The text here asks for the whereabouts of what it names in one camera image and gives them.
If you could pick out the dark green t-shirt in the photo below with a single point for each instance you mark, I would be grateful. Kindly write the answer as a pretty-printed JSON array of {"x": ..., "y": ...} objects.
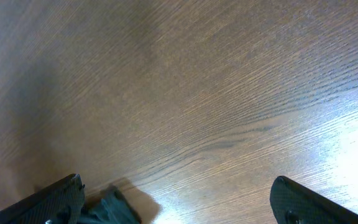
[{"x": 109, "y": 207}]

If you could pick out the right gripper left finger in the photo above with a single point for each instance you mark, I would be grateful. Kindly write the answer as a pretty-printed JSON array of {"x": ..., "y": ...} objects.
[{"x": 60, "y": 202}]

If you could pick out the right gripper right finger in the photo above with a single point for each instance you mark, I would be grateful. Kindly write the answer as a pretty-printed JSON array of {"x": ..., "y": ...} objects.
[{"x": 292, "y": 203}]

